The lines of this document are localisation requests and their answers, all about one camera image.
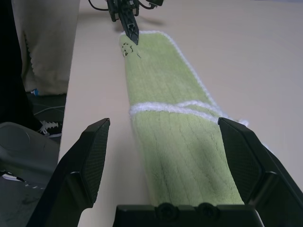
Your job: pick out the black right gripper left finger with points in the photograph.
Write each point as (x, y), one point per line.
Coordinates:
(78, 170)

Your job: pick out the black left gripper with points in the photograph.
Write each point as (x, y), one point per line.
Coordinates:
(120, 6)

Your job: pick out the black and white sneaker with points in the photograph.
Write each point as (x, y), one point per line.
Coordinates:
(49, 129)

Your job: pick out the bystander black trouser leg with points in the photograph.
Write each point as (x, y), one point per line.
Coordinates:
(9, 71)

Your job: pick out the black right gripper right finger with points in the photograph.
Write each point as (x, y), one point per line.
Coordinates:
(260, 175)

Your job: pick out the green towel with white trim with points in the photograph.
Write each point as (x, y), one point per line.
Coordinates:
(165, 82)

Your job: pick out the beige fabric cover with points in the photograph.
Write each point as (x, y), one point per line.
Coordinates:
(47, 47)

